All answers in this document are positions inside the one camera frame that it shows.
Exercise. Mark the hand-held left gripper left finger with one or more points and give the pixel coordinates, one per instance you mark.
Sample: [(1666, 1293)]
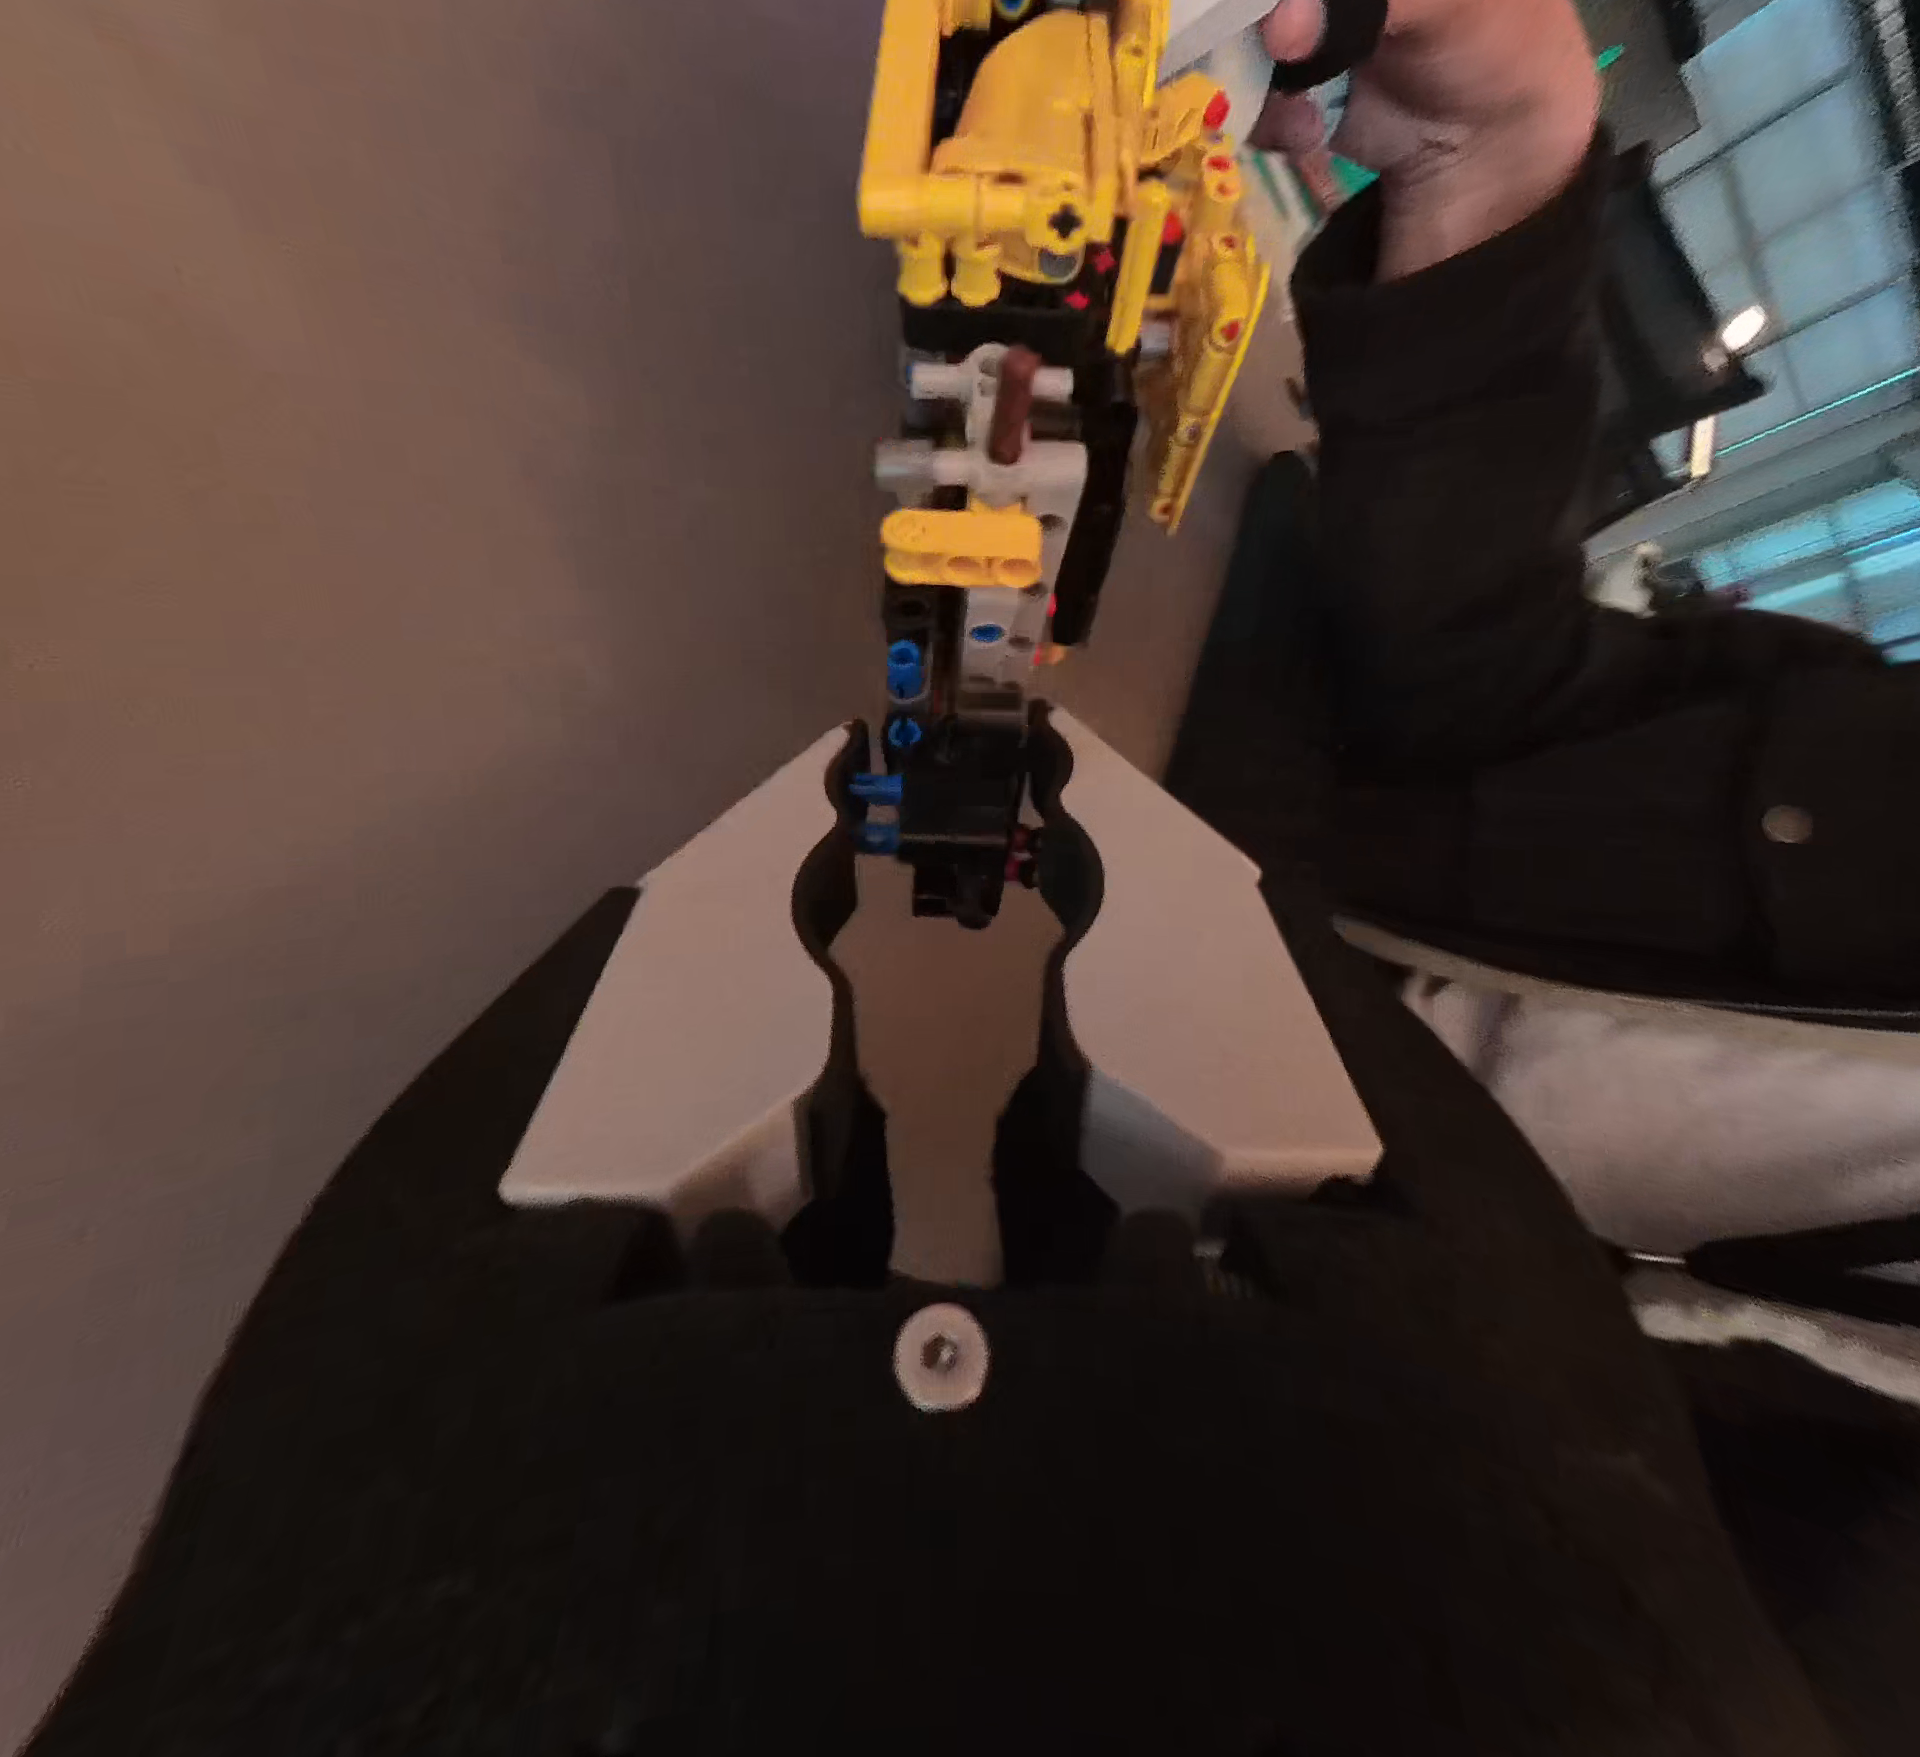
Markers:
[(705, 1037)]

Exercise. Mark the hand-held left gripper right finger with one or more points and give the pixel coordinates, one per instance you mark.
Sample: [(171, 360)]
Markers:
[(1201, 1021)]

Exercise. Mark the yellow toy brick car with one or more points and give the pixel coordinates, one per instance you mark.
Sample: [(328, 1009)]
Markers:
[(1036, 92)]

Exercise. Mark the grey black brick chassis module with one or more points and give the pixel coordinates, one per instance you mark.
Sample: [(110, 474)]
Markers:
[(961, 797)]

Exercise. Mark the brown toy brick axle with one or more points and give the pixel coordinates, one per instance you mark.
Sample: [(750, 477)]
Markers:
[(1018, 408)]

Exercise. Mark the person's right forearm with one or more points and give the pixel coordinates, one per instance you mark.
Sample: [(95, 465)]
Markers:
[(1440, 513)]

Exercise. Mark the grey desk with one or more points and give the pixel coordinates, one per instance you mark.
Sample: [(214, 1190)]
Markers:
[(377, 437)]

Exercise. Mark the person's right hand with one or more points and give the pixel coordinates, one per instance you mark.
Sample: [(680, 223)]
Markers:
[(1471, 77)]

